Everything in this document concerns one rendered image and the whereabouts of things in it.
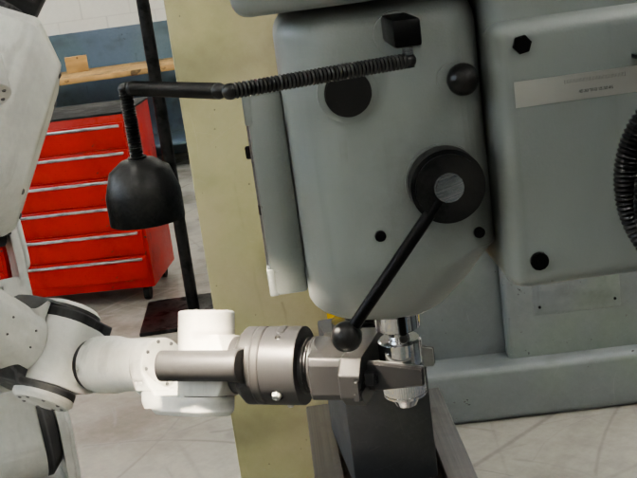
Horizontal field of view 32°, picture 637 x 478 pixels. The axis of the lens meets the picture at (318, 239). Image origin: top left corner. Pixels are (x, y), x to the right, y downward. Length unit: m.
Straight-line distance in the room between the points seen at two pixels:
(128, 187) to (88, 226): 4.79
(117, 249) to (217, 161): 2.97
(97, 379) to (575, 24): 0.72
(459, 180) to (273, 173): 0.20
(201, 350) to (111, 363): 0.18
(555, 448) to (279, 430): 1.06
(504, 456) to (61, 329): 2.48
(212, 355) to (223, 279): 1.76
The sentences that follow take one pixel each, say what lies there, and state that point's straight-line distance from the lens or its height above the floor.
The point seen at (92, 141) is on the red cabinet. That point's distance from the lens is 5.72.
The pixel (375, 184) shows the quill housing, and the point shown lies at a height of 1.46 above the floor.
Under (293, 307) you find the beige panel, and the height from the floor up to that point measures 0.75.
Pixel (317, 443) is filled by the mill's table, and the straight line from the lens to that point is 1.76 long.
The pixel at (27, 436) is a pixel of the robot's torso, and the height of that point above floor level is 1.04.
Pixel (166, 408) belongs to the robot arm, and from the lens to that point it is 1.29.
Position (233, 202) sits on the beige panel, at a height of 1.06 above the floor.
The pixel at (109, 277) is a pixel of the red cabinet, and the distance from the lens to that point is 5.88.
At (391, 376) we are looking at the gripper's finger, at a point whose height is 1.24.
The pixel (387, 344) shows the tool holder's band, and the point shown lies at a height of 1.27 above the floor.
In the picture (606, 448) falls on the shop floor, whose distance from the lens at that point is 3.77.
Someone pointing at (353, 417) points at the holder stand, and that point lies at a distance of 1.55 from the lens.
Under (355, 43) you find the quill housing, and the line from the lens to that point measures 1.03.
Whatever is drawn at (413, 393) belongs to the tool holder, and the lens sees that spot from 1.20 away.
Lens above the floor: 1.69
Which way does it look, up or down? 15 degrees down
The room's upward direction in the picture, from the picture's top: 8 degrees counter-clockwise
